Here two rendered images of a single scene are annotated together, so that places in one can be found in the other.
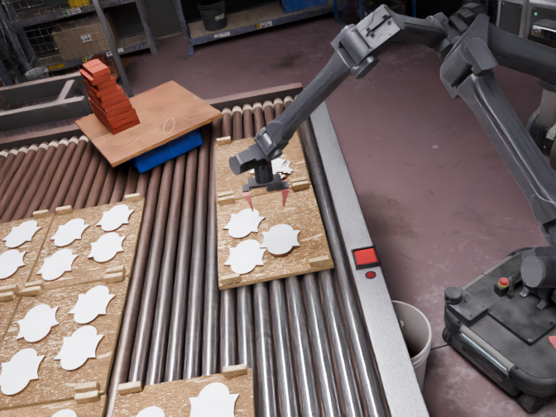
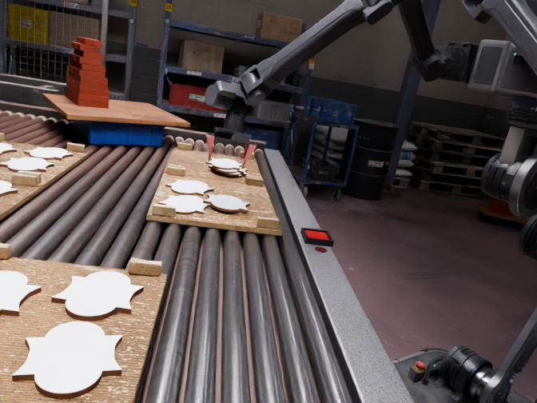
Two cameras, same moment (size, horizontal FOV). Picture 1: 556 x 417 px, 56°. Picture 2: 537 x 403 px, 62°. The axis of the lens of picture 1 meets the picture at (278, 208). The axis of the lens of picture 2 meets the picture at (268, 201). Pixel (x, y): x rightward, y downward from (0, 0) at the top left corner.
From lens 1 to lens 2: 71 cm
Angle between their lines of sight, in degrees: 23
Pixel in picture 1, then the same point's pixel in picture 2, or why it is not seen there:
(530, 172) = not seen: outside the picture
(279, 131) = (270, 67)
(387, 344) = (339, 298)
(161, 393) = (33, 267)
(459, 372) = not seen: outside the picture
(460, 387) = not seen: outside the picture
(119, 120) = (89, 94)
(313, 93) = (320, 29)
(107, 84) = (94, 56)
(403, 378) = (359, 327)
